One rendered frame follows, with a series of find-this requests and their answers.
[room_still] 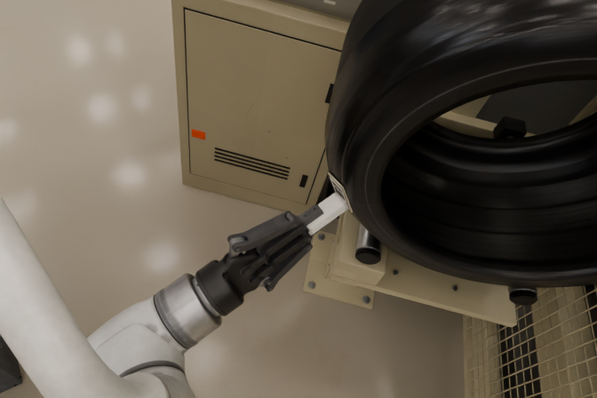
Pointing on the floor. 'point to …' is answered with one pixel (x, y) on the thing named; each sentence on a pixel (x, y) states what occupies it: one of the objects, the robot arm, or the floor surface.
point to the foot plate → (316, 266)
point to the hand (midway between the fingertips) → (323, 213)
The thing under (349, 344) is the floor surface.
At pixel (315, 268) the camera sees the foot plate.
